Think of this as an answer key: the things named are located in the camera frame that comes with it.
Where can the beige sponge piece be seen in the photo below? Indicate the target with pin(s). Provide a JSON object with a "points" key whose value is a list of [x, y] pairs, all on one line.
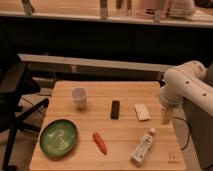
{"points": [[142, 112]]}

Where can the green ceramic bowl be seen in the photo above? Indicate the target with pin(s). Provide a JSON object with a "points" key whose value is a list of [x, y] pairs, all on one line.
{"points": [[58, 138]]}

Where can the white squeeze bottle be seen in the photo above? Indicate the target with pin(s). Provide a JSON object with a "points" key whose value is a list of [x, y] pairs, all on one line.
{"points": [[139, 154]]}

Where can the dark brown rectangular block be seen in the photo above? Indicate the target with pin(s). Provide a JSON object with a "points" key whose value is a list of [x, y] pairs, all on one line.
{"points": [[115, 108]]}

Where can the black office chair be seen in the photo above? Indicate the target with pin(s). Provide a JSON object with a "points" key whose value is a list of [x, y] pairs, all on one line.
{"points": [[15, 81]]}

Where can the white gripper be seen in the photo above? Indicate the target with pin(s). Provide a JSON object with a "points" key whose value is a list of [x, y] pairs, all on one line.
{"points": [[169, 99]]}

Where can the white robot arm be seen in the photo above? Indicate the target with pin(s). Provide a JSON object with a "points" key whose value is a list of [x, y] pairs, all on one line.
{"points": [[185, 81]]}

